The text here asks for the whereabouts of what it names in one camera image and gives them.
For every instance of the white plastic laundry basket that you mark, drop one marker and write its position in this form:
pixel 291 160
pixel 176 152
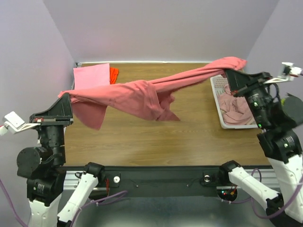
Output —
pixel 217 84

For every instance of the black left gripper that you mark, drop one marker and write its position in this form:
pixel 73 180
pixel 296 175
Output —
pixel 61 110

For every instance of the folded orange t shirt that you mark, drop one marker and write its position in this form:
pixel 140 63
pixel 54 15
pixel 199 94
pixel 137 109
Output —
pixel 114 72

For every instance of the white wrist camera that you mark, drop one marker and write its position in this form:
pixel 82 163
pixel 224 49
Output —
pixel 15 124
pixel 288 72

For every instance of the dusty red t shirt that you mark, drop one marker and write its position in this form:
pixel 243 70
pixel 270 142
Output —
pixel 146 99

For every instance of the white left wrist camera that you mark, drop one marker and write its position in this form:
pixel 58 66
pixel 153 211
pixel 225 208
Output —
pixel 15 124

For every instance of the folded light pink t shirt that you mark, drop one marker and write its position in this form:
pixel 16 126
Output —
pixel 91 76

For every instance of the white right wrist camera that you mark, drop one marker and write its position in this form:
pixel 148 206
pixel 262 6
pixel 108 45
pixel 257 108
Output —
pixel 288 72

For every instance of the aluminium frame rail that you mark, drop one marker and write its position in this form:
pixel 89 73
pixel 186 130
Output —
pixel 268 179

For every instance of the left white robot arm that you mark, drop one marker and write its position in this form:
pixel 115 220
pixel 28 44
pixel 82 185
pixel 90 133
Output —
pixel 42 168

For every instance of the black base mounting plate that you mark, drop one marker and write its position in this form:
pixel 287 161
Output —
pixel 163 181

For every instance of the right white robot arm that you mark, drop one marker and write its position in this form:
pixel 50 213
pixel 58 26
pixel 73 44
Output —
pixel 284 152

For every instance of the pale pink clothes in basket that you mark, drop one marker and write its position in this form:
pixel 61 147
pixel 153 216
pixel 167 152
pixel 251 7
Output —
pixel 235 110

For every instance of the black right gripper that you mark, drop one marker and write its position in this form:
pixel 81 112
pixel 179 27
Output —
pixel 247 87

